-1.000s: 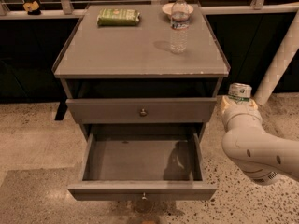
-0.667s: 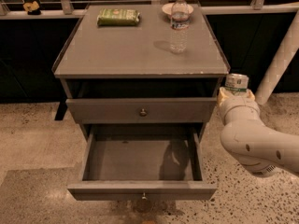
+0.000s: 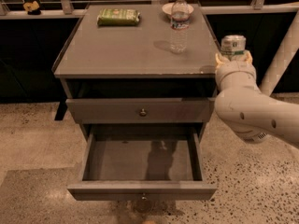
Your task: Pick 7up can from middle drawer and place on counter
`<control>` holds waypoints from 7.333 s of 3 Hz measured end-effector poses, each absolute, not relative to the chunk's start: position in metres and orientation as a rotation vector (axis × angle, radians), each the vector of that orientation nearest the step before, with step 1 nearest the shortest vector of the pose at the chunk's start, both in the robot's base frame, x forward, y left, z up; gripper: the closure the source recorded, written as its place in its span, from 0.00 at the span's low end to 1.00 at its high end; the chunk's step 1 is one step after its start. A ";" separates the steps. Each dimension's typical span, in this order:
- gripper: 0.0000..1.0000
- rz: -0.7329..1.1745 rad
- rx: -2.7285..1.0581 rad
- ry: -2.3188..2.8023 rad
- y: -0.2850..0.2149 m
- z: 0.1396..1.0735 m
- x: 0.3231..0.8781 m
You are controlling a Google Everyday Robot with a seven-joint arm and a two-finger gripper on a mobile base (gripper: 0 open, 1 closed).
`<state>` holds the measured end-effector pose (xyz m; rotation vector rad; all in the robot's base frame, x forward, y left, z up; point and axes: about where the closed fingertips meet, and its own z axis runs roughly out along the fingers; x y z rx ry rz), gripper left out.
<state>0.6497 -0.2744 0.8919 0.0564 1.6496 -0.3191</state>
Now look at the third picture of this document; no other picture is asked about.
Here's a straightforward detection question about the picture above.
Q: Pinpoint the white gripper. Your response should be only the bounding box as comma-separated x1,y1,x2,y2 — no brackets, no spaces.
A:
215,50,257,91

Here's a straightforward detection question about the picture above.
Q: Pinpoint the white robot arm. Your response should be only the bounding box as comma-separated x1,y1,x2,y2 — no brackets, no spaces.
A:
208,13,299,147

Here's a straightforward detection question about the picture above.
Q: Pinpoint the closed grey top drawer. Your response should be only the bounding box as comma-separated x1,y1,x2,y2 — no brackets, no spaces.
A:
66,98,214,124

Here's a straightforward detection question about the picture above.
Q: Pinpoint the grey three-drawer cabinet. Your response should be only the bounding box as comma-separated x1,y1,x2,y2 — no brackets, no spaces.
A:
51,3,232,203

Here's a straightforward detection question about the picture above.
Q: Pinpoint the brass top drawer knob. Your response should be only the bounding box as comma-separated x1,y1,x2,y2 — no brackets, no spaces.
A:
139,108,148,117

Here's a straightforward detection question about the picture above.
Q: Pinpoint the open grey middle drawer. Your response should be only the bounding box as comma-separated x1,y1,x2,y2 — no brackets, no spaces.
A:
67,124,217,201

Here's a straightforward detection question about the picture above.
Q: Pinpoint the clear plastic water bottle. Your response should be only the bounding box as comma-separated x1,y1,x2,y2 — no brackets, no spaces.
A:
170,0,190,54

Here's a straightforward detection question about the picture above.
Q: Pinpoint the white ceramic bowl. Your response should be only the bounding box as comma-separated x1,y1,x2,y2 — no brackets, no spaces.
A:
162,3,194,18

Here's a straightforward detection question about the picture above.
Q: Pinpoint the green snack bag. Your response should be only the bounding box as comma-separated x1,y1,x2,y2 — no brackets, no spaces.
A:
97,8,140,26

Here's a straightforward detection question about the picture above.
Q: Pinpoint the small yellow black object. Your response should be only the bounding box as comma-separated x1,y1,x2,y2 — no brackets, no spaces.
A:
23,1,41,15

